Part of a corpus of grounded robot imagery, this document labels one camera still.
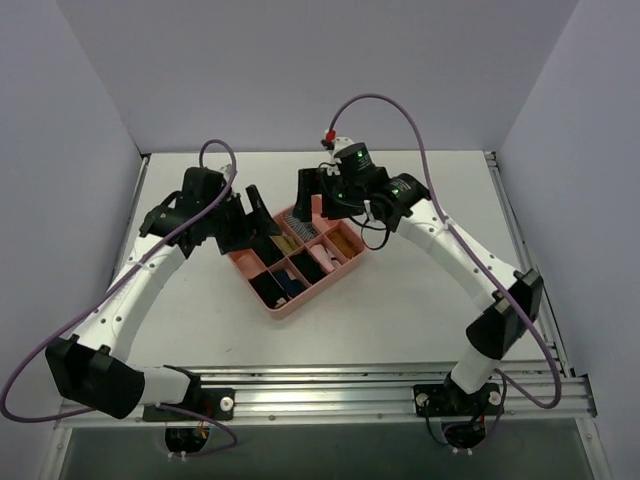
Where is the pink compartment organizer box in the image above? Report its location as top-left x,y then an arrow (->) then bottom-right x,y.
227,195 -> 366,320

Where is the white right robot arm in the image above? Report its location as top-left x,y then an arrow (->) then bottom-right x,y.
293,132 -> 543,413

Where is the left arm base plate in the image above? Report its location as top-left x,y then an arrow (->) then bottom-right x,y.
142,387 -> 235,422

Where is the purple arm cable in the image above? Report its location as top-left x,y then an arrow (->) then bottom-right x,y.
0,139 -> 239,459
324,94 -> 561,446

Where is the striped rolled garment in box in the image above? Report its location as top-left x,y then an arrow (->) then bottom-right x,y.
283,213 -> 318,242

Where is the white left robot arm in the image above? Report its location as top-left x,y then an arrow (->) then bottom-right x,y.
45,165 -> 280,419

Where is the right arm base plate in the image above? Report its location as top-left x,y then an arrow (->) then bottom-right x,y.
412,383 -> 503,418

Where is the black rolled garment in box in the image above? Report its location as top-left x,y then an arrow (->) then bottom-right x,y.
290,252 -> 326,285

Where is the navy garment in box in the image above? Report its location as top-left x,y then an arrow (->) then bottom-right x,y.
272,270 -> 306,298

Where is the black garment in lower compartment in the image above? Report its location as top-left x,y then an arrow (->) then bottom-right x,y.
249,271 -> 288,309

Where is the olive garment in box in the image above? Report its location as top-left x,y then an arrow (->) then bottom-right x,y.
271,235 -> 300,256

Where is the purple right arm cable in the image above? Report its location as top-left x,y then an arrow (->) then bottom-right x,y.
324,94 -> 561,446

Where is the yellow garment in box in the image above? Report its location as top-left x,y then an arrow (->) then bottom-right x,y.
328,229 -> 358,259

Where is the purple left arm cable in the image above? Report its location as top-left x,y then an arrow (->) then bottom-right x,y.
0,139 -> 239,459

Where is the pink garment in box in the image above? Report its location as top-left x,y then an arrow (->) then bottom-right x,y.
309,243 -> 341,273

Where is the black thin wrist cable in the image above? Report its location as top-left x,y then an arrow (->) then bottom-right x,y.
357,214 -> 394,251

